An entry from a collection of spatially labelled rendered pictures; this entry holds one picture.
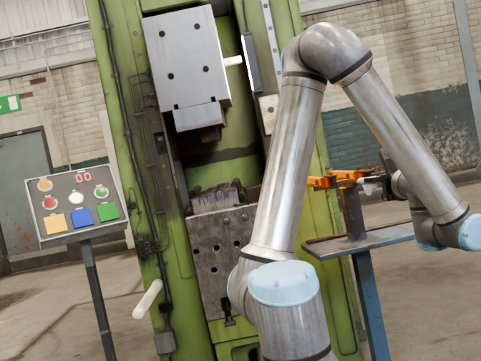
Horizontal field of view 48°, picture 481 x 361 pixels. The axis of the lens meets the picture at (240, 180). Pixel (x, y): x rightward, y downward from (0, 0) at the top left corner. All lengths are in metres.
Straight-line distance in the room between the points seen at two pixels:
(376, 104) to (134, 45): 1.47
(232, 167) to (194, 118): 0.55
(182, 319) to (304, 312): 1.46
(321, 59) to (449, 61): 7.58
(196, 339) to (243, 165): 0.88
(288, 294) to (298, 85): 0.52
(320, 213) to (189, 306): 0.73
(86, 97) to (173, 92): 6.30
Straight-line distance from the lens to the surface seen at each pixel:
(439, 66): 8.75
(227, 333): 2.34
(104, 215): 2.18
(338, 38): 1.26
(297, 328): 1.14
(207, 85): 2.29
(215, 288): 2.29
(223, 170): 2.75
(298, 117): 1.32
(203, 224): 2.24
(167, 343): 2.53
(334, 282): 2.52
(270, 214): 1.30
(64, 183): 2.26
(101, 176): 2.28
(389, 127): 1.29
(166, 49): 2.33
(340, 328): 2.59
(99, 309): 2.35
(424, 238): 1.52
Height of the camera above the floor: 1.14
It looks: 3 degrees down
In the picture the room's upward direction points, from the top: 12 degrees counter-clockwise
